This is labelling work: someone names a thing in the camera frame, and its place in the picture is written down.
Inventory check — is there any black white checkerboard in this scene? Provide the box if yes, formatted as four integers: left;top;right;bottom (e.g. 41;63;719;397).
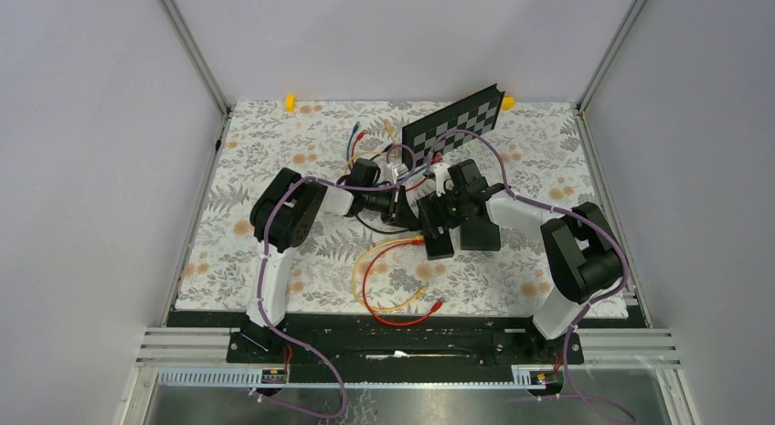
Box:
401;84;505;168

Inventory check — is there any yellow cable by adapter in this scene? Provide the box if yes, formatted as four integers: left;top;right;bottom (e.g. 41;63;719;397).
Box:
351;234;431;314

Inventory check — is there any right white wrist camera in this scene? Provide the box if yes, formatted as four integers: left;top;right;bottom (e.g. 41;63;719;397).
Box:
431;162;454;197

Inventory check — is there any small black adapter box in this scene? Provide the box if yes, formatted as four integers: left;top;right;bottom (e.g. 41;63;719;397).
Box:
422;226;454;260

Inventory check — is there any black network switch box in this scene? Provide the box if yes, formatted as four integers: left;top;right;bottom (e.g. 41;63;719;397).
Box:
460;218;502;251

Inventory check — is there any yellow ethernet cable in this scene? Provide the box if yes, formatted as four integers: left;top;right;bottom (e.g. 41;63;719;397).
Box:
344;122;404;175

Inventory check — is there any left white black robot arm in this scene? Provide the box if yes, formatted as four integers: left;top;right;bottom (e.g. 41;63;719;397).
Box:
246;158;420;362

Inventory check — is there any red cable by adapter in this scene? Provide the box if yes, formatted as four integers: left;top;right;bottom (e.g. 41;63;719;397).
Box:
362;235;446;328

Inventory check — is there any left yellow corner clip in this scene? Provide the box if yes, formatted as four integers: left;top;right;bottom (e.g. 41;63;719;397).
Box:
284;94;296;112

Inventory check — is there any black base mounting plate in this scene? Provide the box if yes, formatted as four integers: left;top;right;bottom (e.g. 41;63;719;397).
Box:
166;310;648;385

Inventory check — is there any floral patterned table mat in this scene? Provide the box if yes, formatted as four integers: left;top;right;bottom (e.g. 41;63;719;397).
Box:
175;101;598;316

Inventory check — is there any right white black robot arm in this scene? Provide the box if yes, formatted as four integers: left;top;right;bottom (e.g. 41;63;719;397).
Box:
417;160;625;363

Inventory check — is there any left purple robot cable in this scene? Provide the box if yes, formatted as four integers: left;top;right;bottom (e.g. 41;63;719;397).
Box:
257;142;419;420

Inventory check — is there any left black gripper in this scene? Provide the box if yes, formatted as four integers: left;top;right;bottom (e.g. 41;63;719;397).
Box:
362;183;420;229

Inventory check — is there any yellow corner clip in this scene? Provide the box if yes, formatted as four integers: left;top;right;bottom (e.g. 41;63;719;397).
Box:
284;94;296;112
501;97;515;110

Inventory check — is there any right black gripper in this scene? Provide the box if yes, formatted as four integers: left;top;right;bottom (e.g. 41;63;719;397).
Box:
417;184;469;239

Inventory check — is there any right yellow corner clip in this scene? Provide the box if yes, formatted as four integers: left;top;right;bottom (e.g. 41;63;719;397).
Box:
501;97;515;110

